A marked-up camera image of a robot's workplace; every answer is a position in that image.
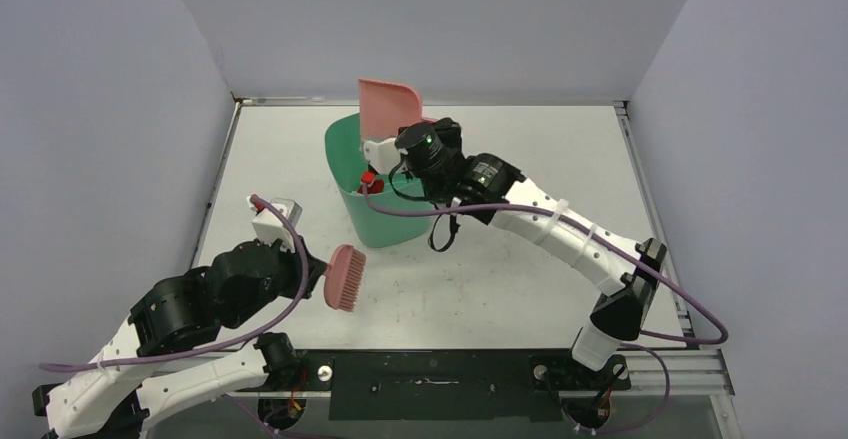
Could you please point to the aluminium table edge rail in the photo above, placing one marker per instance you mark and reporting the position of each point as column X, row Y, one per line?
column 321, row 101

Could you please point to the green plastic bin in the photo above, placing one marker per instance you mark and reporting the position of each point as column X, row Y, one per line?
column 347, row 164

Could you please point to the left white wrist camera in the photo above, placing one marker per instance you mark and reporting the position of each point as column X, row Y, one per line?
column 267, row 226

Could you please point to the pink hand brush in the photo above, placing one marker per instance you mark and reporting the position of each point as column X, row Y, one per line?
column 343, row 278

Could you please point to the pink plastic dustpan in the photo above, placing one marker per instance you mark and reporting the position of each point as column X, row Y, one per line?
column 385, row 107

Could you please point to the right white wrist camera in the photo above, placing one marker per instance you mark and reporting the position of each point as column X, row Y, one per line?
column 381, row 157

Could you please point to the red paper scrap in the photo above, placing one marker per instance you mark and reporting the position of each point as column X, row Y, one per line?
column 371, row 183

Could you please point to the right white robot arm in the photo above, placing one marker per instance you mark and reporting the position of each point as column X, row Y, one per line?
column 486, row 187

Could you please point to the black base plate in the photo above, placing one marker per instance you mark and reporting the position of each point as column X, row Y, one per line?
column 441, row 385

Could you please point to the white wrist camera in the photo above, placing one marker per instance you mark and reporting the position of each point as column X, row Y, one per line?
column 267, row 226
column 381, row 157

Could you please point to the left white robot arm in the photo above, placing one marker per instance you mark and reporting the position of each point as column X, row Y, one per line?
column 121, row 397

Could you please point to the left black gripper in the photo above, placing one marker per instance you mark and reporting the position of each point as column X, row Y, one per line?
column 315, row 268

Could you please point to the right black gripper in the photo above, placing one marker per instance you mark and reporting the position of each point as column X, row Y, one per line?
column 403, row 172

